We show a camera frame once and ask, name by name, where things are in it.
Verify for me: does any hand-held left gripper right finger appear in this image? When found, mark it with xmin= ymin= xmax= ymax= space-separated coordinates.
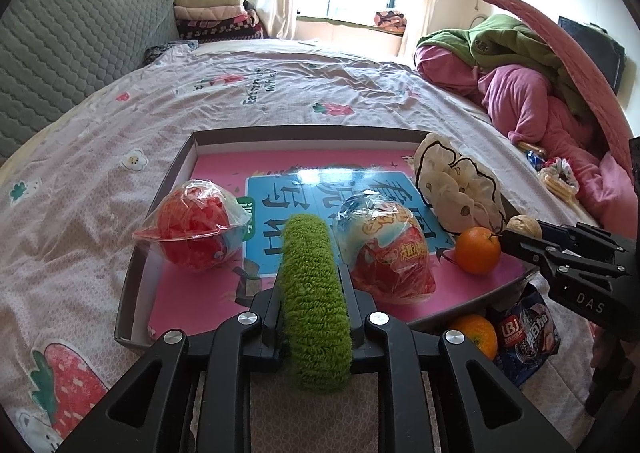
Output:
xmin=337 ymin=265 xmax=576 ymax=453

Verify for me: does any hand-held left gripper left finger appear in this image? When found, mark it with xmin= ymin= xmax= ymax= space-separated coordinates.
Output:
xmin=57 ymin=290 xmax=286 ymax=453

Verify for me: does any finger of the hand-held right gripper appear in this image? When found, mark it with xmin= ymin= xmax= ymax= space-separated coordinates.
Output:
xmin=501 ymin=228 xmax=626 ymax=280
xmin=539 ymin=222 xmax=630 ymax=256

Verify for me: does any walnut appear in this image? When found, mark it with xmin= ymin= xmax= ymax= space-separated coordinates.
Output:
xmin=506 ymin=214 xmax=543 ymax=240

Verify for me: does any green fuzzy ring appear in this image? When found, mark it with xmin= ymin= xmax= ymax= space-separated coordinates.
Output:
xmin=276 ymin=214 xmax=353 ymax=393

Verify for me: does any orange with stem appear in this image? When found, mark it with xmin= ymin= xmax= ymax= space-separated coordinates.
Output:
xmin=454 ymin=227 xmax=502 ymax=276

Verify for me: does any blue and red toy egg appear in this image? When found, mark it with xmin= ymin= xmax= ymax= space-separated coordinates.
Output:
xmin=332 ymin=193 xmax=437 ymax=305

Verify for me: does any shallow cardboard box with pink bottom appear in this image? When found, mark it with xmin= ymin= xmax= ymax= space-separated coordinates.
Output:
xmin=114 ymin=129 xmax=533 ymax=349

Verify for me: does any red and white wrapped snack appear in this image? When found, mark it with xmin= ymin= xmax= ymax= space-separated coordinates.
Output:
xmin=539 ymin=157 xmax=581 ymax=204

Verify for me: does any blue snack packet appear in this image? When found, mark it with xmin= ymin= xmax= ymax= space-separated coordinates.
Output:
xmin=487 ymin=285 xmax=562 ymax=389

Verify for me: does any white ruffled scrunchie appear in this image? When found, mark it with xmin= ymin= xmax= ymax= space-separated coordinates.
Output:
xmin=412 ymin=132 xmax=507 ymax=236

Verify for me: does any pink quilt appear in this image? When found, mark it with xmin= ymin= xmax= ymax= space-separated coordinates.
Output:
xmin=415 ymin=45 xmax=636 ymax=229

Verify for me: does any long pink cushion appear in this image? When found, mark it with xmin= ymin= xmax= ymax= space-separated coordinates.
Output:
xmin=482 ymin=0 xmax=636 ymax=178

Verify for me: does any black television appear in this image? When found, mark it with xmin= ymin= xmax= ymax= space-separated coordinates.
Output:
xmin=557 ymin=15 xmax=627 ymax=96

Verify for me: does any green jacket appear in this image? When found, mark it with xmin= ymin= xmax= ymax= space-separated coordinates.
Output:
xmin=417 ymin=13 xmax=601 ymax=118

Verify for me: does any printed strawberry bedsheet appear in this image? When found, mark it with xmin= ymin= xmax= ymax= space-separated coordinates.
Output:
xmin=0 ymin=38 xmax=616 ymax=453

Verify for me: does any orange patterned cloth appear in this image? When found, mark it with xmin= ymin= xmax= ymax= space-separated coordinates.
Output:
xmin=374 ymin=10 xmax=408 ymax=34

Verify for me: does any dark patterned folded blanket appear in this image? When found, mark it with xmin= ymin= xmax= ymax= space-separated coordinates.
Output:
xmin=176 ymin=13 xmax=266 ymax=40

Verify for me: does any pink folded blanket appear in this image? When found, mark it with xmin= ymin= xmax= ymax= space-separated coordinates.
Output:
xmin=175 ymin=5 xmax=247 ymax=22

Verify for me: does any grey quilted headboard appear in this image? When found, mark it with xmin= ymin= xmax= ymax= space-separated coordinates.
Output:
xmin=0 ymin=0 xmax=181 ymax=166

